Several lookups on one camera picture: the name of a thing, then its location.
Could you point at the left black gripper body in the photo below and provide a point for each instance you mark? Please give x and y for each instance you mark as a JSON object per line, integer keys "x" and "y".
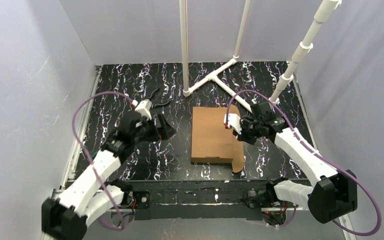
{"x": 155, "y": 108}

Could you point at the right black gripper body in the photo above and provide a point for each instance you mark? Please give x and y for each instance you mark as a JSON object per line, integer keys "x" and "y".
{"x": 245, "y": 129}

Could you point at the brown cardboard box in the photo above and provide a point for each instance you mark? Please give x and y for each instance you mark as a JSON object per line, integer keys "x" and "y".
{"x": 211, "y": 142}

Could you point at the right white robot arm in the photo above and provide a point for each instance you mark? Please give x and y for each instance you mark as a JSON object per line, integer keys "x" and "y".
{"x": 330, "y": 194}

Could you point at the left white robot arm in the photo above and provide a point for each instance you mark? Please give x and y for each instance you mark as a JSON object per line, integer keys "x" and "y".
{"x": 69, "y": 215}

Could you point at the black pliers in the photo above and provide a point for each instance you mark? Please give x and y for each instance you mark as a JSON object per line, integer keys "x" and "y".
{"x": 155, "y": 102}

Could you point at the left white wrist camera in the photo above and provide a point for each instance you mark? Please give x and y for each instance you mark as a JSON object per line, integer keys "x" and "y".
{"x": 142, "y": 109}

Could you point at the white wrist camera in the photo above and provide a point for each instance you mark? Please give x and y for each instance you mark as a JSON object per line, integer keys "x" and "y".
{"x": 232, "y": 121}
{"x": 142, "y": 109}

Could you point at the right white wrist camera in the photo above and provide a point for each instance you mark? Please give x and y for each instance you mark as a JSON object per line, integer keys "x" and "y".
{"x": 232, "y": 121}

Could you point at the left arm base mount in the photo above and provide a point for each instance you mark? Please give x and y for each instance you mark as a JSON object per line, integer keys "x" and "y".
{"x": 133, "y": 198}

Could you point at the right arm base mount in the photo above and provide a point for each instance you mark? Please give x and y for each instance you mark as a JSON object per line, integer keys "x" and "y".
{"x": 254, "y": 199}

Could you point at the white PVC pipe frame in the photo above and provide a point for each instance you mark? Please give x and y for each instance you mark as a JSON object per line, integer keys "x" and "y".
{"x": 269, "y": 30}

